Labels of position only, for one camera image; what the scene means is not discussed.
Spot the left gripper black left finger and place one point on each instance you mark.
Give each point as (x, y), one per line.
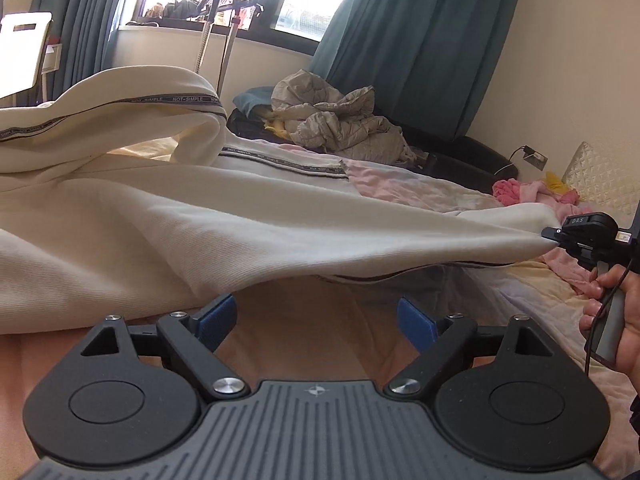
(125, 392)

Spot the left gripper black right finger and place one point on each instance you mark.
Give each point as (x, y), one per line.
(507, 396)

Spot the cream white zip hoodie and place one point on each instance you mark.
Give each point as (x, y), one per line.
(128, 195)

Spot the person's right hand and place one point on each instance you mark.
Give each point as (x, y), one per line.
(627, 356)

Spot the cream quilted headboard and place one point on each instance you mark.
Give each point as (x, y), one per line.
(603, 183)

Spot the pink fluffy robe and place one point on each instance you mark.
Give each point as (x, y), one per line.
(565, 204)

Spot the black leather sofa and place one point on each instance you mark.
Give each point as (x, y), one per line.
(464, 161)

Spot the teal right curtain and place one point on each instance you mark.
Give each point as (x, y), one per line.
(428, 61)

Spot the teal curtain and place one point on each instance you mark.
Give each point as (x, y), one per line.
(428, 61)
(85, 28)

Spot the beige quilted jacket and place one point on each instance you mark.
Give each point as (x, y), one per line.
(319, 117)

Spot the yellow item on sofa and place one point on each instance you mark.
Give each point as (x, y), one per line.
(277, 128)

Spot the white wooden chair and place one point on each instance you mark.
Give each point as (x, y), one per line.
(28, 55)

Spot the teal left curtain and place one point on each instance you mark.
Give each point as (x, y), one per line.
(85, 28)

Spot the wall power outlet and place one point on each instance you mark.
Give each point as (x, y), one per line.
(534, 158)

